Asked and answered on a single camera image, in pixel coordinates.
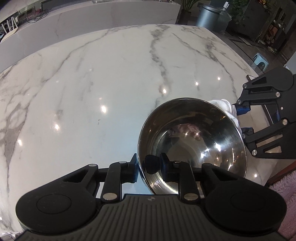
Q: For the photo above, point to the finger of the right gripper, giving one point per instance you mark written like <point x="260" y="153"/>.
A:
<point x="261" y="90"/>
<point x="277" y="141"/>

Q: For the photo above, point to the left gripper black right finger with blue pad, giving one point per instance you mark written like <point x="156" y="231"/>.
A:
<point x="233" y="204"/>

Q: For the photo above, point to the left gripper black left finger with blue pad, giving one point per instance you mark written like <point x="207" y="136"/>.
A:
<point x="72" y="201"/>

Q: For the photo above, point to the white cleaning cloth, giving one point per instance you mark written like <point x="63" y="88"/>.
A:
<point x="229" y="109"/>

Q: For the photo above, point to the stainless steel bowl blue outside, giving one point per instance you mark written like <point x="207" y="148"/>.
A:
<point x="189" y="130"/>

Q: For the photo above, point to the light blue plastic stool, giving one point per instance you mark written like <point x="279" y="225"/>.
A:
<point x="260" y="61"/>

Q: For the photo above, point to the dark cabinet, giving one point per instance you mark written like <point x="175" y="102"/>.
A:
<point x="272" y="22"/>

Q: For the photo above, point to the clear water jug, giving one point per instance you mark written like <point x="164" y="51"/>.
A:
<point x="223" y="20"/>

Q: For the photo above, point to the climbing green plant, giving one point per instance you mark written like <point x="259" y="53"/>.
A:
<point x="237" y="9"/>

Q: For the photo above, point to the grey metal trash bin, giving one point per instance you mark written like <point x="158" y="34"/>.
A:
<point x="208" y="17"/>

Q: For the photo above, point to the large potted plant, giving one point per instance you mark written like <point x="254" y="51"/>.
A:
<point x="186" y="11"/>

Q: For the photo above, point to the white wifi router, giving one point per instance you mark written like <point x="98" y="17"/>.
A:
<point x="9" y="27"/>

